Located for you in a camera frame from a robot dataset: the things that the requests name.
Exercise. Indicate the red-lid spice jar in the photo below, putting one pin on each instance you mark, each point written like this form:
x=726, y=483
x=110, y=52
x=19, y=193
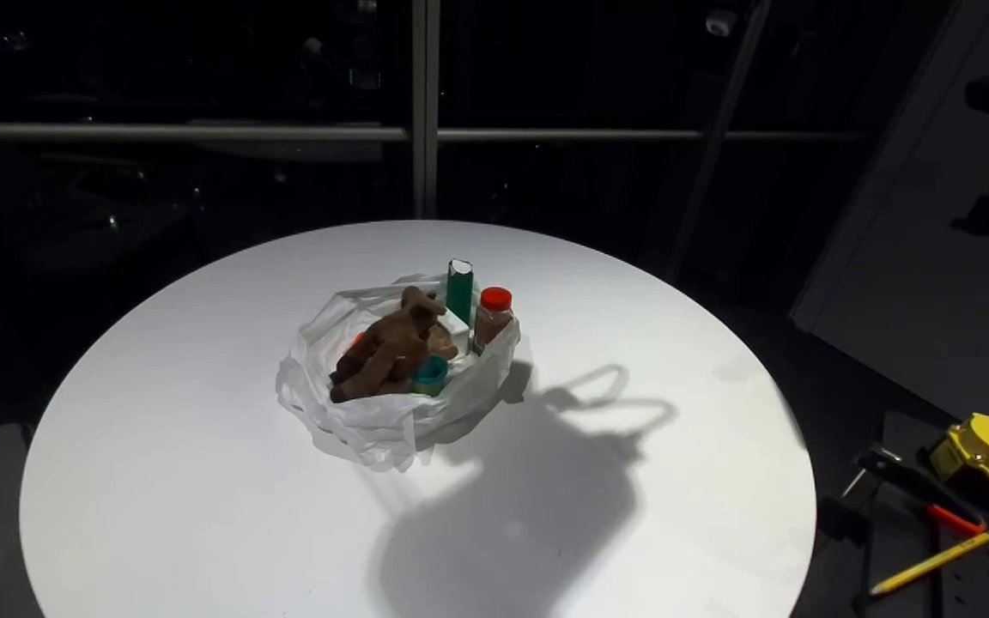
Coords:
x=493, y=312

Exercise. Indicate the green toy carton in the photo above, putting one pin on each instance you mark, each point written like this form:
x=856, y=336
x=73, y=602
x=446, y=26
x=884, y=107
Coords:
x=461, y=289

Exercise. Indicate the brown plush toy dog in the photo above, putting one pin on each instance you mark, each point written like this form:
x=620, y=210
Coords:
x=391, y=348

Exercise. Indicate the clear plastic bag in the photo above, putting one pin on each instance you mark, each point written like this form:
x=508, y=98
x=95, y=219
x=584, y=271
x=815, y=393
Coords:
x=384, y=429

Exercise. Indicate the metal window railing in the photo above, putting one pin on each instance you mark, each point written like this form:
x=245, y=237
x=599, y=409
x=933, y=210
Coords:
x=423, y=133

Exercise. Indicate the red-handled black tool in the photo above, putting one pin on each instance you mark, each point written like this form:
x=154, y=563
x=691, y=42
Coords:
x=936, y=498

